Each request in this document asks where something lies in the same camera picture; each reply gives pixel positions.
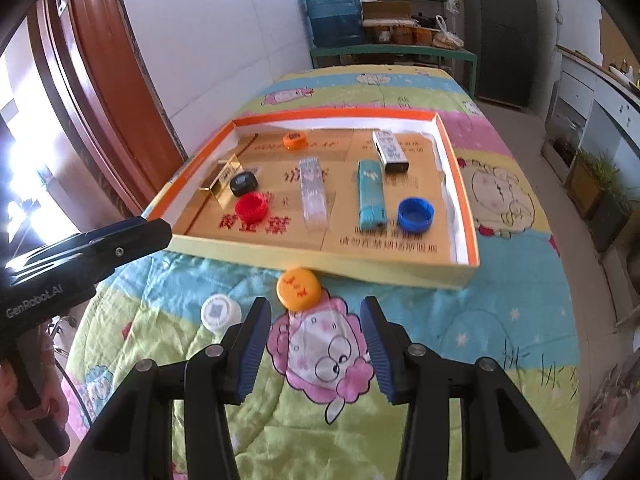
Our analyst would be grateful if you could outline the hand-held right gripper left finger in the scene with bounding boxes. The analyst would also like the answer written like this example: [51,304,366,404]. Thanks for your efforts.
[62,297,274,480]

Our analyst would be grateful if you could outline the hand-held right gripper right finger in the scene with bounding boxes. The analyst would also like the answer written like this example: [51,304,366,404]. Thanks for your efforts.
[360,296,576,480]

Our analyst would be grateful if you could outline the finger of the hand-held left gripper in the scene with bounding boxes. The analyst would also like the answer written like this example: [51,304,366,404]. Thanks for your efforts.
[5,218,174,288]
[75,216,149,241]

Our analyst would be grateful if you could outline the plain orange bottle cap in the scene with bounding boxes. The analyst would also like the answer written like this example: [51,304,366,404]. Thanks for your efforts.
[276,268,322,312]

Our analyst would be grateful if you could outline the small gold box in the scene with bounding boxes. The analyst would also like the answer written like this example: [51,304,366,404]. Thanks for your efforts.
[198,156,242,209]

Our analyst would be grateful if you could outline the shallow orange-rimmed cardboard box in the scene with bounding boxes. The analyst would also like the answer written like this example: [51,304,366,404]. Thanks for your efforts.
[146,111,481,289]

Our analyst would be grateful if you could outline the red bottle cap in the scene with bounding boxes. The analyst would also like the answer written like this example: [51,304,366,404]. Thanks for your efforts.
[234,193,269,223]

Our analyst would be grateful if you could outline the blue bottle cap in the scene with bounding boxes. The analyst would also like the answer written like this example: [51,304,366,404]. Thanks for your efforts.
[397,197,435,233]

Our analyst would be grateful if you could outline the clear floral printed lighter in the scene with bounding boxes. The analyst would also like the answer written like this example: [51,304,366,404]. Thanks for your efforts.
[298,156,332,233]

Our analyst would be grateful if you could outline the white cartoon printed lighter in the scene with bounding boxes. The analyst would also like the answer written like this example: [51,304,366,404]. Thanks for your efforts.
[372,129,411,171]

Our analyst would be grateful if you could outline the person's left hand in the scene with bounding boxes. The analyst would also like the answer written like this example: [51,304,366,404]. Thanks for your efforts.
[0,360,68,458]

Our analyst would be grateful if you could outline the white bottle cap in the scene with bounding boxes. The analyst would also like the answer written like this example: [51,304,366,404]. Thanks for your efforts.
[200,295,243,331]

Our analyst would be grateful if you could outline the cartoon printed blanket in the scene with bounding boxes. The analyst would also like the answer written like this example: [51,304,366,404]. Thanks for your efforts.
[65,65,581,480]

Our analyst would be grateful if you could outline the black bottle cap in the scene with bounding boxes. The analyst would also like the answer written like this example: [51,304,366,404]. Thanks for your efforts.
[229,172,261,198]

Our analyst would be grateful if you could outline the red-brown wooden door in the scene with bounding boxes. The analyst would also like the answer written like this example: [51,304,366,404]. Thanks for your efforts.
[27,0,190,218]

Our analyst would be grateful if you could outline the teal lighter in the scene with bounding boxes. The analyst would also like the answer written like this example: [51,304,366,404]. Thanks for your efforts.
[356,160,387,230]

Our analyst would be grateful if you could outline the crumpled plastic bags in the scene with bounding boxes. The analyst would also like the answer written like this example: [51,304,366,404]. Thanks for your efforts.
[575,355,640,471]

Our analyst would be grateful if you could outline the dark planter with grass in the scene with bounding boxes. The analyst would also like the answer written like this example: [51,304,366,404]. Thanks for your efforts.
[587,185,635,254]

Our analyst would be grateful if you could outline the brown planter with grass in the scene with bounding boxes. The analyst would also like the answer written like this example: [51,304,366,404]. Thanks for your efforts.
[566,150,621,221]

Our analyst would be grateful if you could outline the blue water jug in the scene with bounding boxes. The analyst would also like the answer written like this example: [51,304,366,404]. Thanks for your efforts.
[301,0,366,50]

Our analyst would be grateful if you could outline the plastic bag of food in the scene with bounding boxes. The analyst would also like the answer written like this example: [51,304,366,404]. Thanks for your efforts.
[431,15,466,51]

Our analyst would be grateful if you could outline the grey counter cabinet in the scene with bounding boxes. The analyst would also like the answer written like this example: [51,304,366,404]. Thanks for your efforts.
[540,44,640,323]

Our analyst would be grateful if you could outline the dark grey refrigerator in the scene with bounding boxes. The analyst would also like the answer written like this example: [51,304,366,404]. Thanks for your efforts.
[459,0,539,109]

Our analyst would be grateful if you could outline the brown cardboard carton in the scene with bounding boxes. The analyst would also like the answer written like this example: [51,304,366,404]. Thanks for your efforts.
[362,1,412,22]

